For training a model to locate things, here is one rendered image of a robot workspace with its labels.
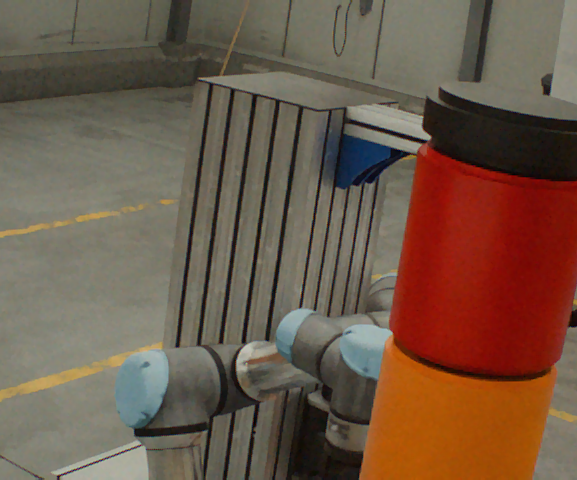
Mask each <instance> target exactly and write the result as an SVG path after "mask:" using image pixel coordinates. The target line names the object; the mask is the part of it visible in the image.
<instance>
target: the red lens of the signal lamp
mask: <svg viewBox="0 0 577 480"><path fill-rule="evenodd" d="M414 172H415V173H413V178H414V179H412V184H413V186H411V191H412V192H410V198H409V204H408V210H407V217H406V222H405V229H404V235H403V242H402V248H401V253H400V260H399V266H398V273H397V279H396V285H395V291H394V294H393V298H392V304H391V311H390V316H389V329H390V331H391V332H392V333H393V335H394V336H395V337H396V339H397V340H398V341H399V342H400V343H401V346H404V347H405V348H407V349H408V350H410V351H411V352H413V353H414V354H416V355H418V356H420V357H422V358H424V359H427V360H430V361H432V362H435V363H438V364H441V365H444V366H447V367H450V368H454V369H458V370H462V371H467V372H472V373H477V372H478V374H479V373H485V374H492V375H506V376H520V375H522V374H532V373H536V372H540V371H543V370H545V369H547V368H548V367H550V366H553V364H554V363H556V362H557V361H559V360H560V358H561V355H562V351H563V346H564V340H565V337H566V336H567V331H568V326H569V322H570V317H571V311H572V307H573V302H574V297H575V293H576V287H577V176H574V177H550V176H538V175H533V174H529V173H522V172H516V171H509V170H504V169H499V168H494V167H489V165H485V164H481V163H477V162H473V161H469V160H466V159H462V158H459V157H456V155H453V154H451V153H448V152H446V151H443V150H441V149H439V148H437V147H436V146H434V145H433V143H432V141H431V139H430V140H429V141H427V143H425V144H422V145H420V146H419V148H418V149H417V155H416V161H415V167H414Z"/></svg>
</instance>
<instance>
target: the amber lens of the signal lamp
mask: <svg viewBox="0 0 577 480"><path fill-rule="evenodd" d="M557 375H558V371H557V368H556V366H555V364H553V366H550V367H548V368H547V369H545V370H543V371H540V372H536V373H532V374H522V375H520V376H506V375H492V374H485V373H479V374H478V372H477V373H472V372H467V371H462V370H458V369H454V368H450V367H447V366H444V365H441V364H438V363H435V362H432V361H430V360H427V359H424V358H422V357H420V356H418V355H416V354H414V353H413V352H411V351H410V350H408V349H407V348H405V347H404V346H401V343H400V342H399V341H398V340H397V339H396V337H395V336H394V335H393V334H392V335H390V336H389V337H388V339H387V340H386V342H385V347H383V353H382V360H381V366H380V372H379V378H378V384H377V390H375V396H374V403H373V408H372V414H371V420H370V426H369V432H367V438H366V444H365V450H364V456H363V461H362V467H361V473H359V479H358V480H533V475H534V471H535V466H536V460H537V459H538V456H539V451H540V446H541V442H542V437H543V432H544V428H545V426H546V423H547V418H548V414H549V409H550V403H551V399H552V394H553V389H554V388H555V385H556V380H557Z"/></svg>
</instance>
